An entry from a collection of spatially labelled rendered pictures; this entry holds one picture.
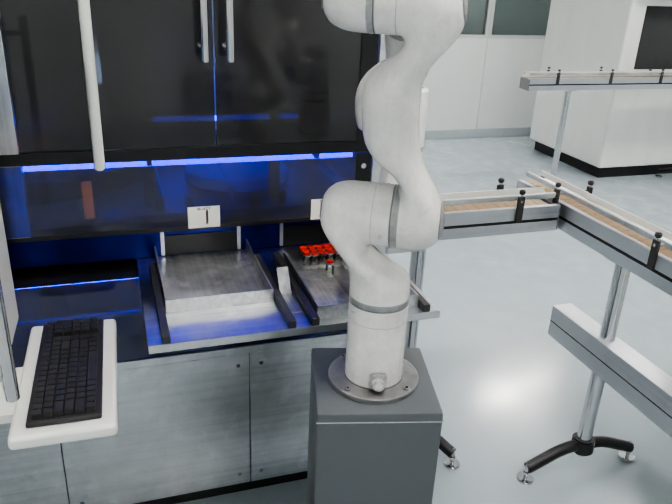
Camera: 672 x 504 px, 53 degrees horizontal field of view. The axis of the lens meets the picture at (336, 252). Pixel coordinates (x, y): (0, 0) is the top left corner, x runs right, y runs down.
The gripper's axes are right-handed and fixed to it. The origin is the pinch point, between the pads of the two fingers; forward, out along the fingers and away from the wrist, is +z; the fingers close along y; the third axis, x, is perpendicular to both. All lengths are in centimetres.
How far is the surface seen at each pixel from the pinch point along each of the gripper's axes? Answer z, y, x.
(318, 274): 22.2, 12.7, -21.2
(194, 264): 22, 44, -35
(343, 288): 22.2, 8.8, -11.5
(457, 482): 110, -42, -25
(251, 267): 22.2, 29.4, -29.6
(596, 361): 63, -84, -18
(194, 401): 67, 46, -35
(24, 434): 30, 83, 20
